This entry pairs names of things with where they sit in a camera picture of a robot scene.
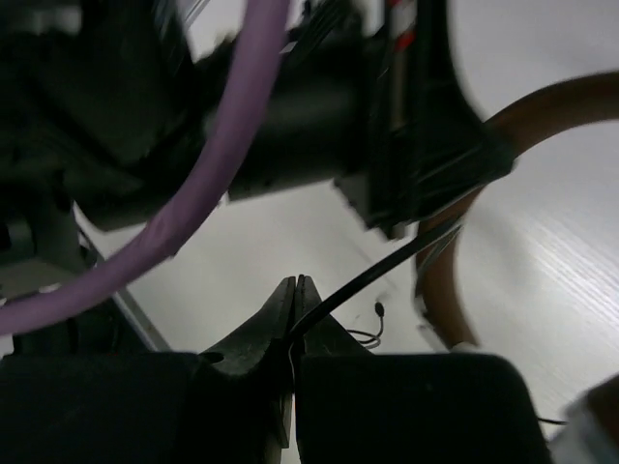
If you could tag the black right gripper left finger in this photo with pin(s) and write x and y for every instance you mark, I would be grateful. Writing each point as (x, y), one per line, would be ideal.
(98, 389)

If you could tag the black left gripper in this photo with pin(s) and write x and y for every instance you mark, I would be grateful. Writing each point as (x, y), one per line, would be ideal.
(382, 116)

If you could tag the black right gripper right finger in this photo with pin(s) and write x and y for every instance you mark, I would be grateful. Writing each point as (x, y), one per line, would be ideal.
(353, 406)

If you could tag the brown silver headphones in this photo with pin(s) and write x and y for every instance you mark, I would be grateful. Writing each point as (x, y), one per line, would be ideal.
(590, 434)

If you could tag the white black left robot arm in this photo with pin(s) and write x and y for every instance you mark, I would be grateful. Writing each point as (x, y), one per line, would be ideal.
(103, 109)

